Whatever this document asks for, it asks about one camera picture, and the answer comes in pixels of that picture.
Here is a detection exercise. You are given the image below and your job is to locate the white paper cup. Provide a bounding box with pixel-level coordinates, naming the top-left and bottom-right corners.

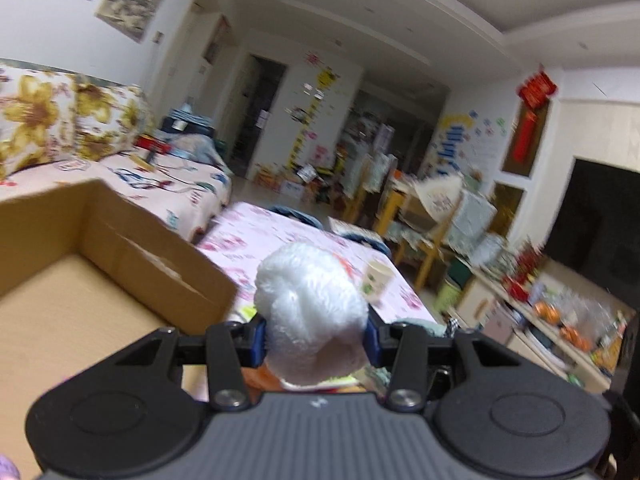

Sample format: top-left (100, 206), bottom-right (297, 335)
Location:
top-left (361, 257), bottom-right (393, 306)

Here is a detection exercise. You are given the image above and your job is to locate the red box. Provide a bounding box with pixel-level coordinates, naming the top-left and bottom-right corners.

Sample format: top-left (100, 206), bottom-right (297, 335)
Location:
top-left (137, 135), bottom-right (173, 157)

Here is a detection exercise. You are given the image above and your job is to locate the black television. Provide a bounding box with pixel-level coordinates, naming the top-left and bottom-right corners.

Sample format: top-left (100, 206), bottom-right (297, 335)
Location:
top-left (542, 157), bottom-right (640, 306)

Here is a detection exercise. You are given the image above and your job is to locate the small yellow floral cushion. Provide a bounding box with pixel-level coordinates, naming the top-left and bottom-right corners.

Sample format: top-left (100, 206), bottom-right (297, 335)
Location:
top-left (75, 82), bottom-right (152, 161)

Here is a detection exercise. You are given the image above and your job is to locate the sofa with cartoon sheet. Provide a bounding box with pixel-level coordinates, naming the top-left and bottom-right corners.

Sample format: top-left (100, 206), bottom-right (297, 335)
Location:
top-left (0, 57), bottom-right (233, 241)

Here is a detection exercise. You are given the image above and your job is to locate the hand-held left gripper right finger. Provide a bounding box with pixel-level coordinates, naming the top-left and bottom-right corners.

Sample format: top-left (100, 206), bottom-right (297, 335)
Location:
top-left (366, 312), bottom-right (526, 411)

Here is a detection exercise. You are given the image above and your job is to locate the red hanging wall decoration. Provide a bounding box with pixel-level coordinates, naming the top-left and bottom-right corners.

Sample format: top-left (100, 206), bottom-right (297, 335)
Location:
top-left (517, 72), bottom-right (558, 109)

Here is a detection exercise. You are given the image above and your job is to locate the green waste bin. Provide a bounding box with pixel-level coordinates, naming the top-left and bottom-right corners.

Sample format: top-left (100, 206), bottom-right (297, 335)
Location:
top-left (434, 277), bottom-right (461, 313)

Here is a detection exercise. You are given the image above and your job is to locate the white fluffy towel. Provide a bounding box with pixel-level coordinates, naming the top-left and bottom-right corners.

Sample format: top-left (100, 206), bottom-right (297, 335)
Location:
top-left (254, 242), bottom-right (370, 386)

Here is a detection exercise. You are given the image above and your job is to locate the pile of clothes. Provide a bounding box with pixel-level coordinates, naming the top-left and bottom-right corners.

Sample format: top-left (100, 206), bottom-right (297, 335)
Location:
top-left (160, 107), bottom-right (232, 171)

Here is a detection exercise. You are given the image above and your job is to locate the cardboard box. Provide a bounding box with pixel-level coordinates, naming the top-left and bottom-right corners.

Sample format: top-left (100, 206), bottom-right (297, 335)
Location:
top-left (0, 179), bottom-right (242, 480)

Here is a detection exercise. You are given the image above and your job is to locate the wooden chair with cover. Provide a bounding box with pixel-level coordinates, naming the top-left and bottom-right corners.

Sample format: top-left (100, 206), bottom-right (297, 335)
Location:
top-left (372, 172), bottom-right (463, 291)

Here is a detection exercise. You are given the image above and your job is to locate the blue chair back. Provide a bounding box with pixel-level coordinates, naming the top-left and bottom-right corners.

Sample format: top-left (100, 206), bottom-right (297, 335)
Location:
top-left (268, 205), bottom-right (326, 229)

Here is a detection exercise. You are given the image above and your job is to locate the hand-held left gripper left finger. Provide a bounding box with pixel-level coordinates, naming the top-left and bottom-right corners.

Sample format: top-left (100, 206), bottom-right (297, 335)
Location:
top-left (102, 316), bottom-right (269, 411)

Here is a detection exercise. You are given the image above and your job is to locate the yellow height chart sticker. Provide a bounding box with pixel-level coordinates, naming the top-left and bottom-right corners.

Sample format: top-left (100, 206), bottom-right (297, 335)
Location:
top-left (287, 67), bottom-right (338, 171)

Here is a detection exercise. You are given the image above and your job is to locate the cream television cabinet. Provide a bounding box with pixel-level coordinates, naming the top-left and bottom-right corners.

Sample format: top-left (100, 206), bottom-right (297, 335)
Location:
top-left (457, 255), bottom-right (626, 396)

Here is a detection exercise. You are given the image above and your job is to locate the large yellow floral cushion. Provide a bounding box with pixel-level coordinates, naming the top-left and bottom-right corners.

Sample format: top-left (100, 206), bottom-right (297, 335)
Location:
top-left (0, 62), bottom-right (80, 181)

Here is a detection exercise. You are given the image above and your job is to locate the grey cartoon wall picture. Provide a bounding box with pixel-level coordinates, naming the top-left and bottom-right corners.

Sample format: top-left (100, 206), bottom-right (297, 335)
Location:
top-left (95, 0), bottom-right (171, 43)

